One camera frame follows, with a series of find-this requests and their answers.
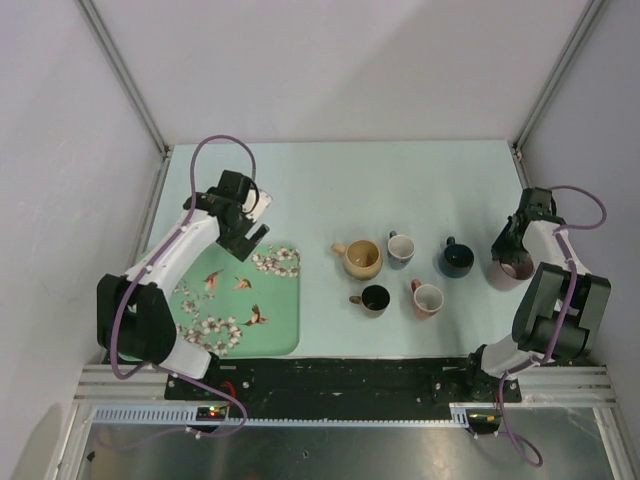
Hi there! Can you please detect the pink cup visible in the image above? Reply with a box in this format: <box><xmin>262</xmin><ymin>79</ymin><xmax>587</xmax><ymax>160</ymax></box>
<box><xmin>410</xmin><ymin>279</ymin><xmax>444</xmax><ymax>320</ymax></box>

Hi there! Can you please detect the mauve mug black handle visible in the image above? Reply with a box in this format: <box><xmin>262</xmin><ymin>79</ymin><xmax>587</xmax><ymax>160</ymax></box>
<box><xmin>487</xmin><ymin>259</ymin><xmax>535</xmax><ymax>291</ymax></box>

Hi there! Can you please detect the left aluminium corner post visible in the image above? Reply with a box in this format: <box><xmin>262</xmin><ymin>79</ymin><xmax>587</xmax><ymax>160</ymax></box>
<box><xmin>74</xmin><ymin>0</ymin><xmax>171</xmax><ymax>156</ymax></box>

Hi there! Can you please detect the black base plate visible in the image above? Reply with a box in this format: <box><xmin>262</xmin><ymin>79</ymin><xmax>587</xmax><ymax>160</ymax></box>
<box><xmin>164</xmin><ymin>356</ymin><xmax>524</xmax><ymax>421</ymax></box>

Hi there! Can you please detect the light blue coffee mug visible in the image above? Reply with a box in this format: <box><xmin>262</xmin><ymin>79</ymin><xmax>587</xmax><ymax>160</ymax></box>
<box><xmin>386</xmin><ymin>231</ymin><xmax>415</xmax><ymax>270</ymax></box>

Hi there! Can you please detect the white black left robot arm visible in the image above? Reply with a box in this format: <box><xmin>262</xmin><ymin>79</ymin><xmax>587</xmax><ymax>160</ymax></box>
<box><xmin>97</xmin><ymin>170</ymin><xmax>272</xmax><ymax>399</ymax></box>

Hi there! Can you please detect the right aluminium corner post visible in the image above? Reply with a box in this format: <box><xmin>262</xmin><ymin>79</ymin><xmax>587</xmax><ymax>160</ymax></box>
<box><xmin>511</xmin><ymin>0</ymin><xmax>610</xmax><ymax>160</ymax></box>

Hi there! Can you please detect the brown small cup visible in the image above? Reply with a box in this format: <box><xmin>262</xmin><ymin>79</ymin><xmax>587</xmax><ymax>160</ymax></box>
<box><xmin>349</xmin><ymin>285</ymin><xmax>391</xmax><ymax>318</ymax></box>

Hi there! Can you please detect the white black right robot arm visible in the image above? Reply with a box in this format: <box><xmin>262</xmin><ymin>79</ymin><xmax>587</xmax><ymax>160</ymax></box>
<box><xmin>461</xmin><ymin>187</ymin><xmax>611</xmax><ymax>401</ymax></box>

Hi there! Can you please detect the green floral tray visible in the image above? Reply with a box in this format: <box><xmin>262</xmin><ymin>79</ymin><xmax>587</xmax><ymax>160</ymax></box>
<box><xmin>169</xmin><ymin>242</ymin><xmax>301</xmax><ymax>358</ymax></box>

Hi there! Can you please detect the aluminium corner post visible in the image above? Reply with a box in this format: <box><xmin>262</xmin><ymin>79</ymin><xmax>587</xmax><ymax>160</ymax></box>
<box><xmin>511</xmin><ymin>0</ymin><xmax>610</xmax><ymax>160</ymax></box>
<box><xmin>74</xmin><ymin>0</ymin><xmax>171</xmax><ymax>156</ymax></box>

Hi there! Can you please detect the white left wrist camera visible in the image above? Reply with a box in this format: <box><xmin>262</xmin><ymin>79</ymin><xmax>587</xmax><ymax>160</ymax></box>
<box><xmin>243</xmin><ymin>189</ymin><xmax>273</xmax><ymax>223</ymax></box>

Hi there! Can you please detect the dark blue mug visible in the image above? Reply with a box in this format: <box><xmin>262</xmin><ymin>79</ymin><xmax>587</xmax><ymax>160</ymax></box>
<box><xmin>438</xmin><ymin>236</ymin><xmax>475</xmax><ymax>279</ymax></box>

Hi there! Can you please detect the aluminium frame rail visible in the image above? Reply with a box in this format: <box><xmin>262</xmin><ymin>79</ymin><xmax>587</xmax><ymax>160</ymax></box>
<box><xmin>74</xmin><ymin>365</ymin><xmax>167</xmax><ymax>403</ymax></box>

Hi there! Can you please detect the grey slotted cable duct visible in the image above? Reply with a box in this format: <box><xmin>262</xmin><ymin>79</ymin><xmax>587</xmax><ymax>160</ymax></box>
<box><xmin>92</xmin><ymin>403</ymin><xmax>501</xmax><ymax>429</ymax></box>

